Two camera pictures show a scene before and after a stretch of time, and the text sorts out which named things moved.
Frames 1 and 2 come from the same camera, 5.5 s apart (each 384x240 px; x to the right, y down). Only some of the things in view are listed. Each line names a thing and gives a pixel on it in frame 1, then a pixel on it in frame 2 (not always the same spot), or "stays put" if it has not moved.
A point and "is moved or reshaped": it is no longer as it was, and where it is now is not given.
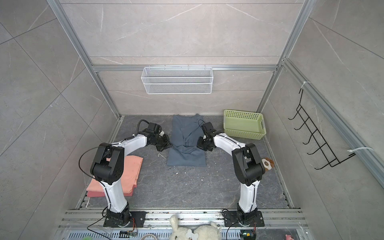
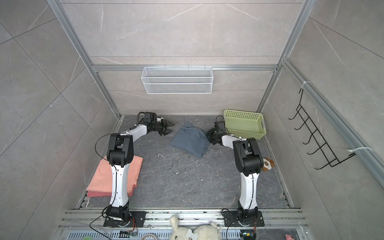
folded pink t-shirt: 132,168 stays put
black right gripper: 200,145 -> 208,134
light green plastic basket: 245,124 stays put
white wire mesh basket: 177,80 stays put
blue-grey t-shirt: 184,151 is moved or reshaped
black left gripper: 167,144 -> 165,125
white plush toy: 211,231 stays put
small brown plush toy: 268,164 stays put
